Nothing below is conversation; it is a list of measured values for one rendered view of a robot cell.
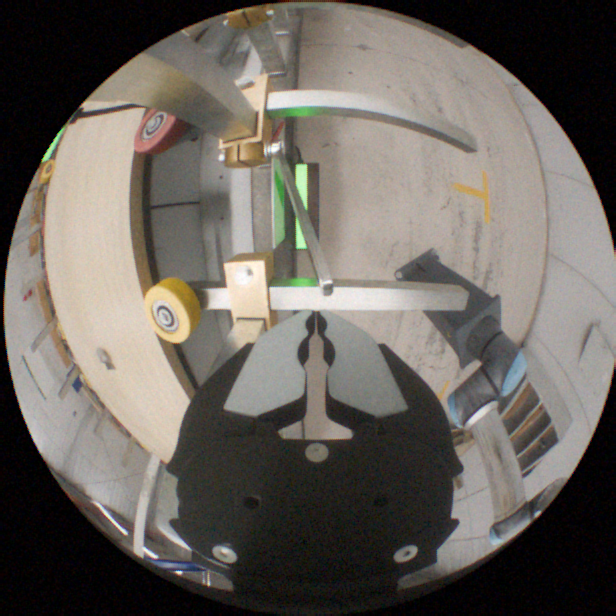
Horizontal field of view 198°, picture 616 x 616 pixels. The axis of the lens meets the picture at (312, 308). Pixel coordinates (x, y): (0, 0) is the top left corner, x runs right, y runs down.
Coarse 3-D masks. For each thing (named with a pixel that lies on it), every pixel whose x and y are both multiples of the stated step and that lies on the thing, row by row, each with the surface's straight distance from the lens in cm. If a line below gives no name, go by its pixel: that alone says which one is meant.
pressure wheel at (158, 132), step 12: (144, 120) 32; (156, 120) 29; (168, 120) 27; (180, 120) 27; (144, 132) 30; (156, 132) 28; (168, 132) 26; (180, 132) 28; (144, 144) 28; (156, 144) 27; (168, 144) 28
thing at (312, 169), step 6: (312, 168) 38; (312, 174) 38; (312, 180) 38; (312, 186) 38; (312, 192) 38; (312, 198) 38; (312, 204) 38; (312, 210) 38; (312, 216) 38; (312, 222) 38
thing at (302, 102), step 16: (272, 96) 27; (288, 96) 27; (304, 96) 26; (320, 96) 26; (336, 96) 27; (352, 96) 27; (368, 96) 28; (272, 112) 27; (288, 112) 27; (304, 112) 27; (320, 112) 27; (336, 112) 27; (352, 112) 27; (368, 112) 27; (384, 112) 27; (400, 112) 28; (416, 112) 29; (192, 128) 30; (416, 128) 30; (432, 128) 29; (448, 128) 31; (176, 144) 33; (464, 144) 32
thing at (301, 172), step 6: (300, 168) 39; (306, 168) 39; (300, 174) 38; (306, 174) 38; (300, 180) 38; (306, 180) 38; (300, 186) 38; (306, 186) 38; (300, 192) 38; (306, 192) 38; (306, 198) 38; (306, 204) 38; (300, 234) 38; (300, 240) 38; (300, 246) 38
